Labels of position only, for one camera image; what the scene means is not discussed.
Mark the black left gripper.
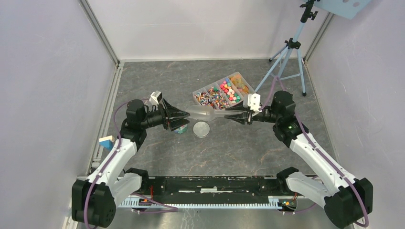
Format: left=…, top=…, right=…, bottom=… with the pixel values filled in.
left=140, top=98, right=190, bottom=132

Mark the clear round jar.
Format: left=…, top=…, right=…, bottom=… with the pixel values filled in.
left=174, top=124, right=188, bottom=134

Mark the clear plastic scoop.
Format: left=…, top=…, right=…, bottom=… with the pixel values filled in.
left=185, top=105, right=242, bottom=122

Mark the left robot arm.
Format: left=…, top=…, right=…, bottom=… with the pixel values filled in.
left=72, top=99, right=190, bottom=229

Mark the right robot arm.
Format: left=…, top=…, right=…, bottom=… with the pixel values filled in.
left=225, top=91, right=373, bottom=229

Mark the clear compartment candy tray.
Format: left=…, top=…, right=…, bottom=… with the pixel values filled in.
left=192, top=72, right=255, bottom=110

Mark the blue and white block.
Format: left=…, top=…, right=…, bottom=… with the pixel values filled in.
left=99, top=135, right=115, bottom=150

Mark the light blue perforated board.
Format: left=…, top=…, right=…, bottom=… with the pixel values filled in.
left=300, top=0, right=371, bottom=20

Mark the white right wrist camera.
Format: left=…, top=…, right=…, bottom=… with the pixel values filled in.
left=243, top=93, right=261, bottom=112

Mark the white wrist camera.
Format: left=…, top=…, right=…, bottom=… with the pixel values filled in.
left=243, top=93, right=261, bottom=112
left=149, top=91, right=163, bottom=106

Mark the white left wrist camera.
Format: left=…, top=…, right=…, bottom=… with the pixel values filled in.
left=149, top=91, right=163, bottom=106

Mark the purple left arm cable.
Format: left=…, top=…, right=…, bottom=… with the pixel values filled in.
left=83, top=100, right=149, bottom=229

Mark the light blue camera tripod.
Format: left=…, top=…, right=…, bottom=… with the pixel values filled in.
left=255, top=0, right=318, bottom=97

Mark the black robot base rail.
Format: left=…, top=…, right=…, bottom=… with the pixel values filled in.
left=137, top=176, right=297, bottom=204

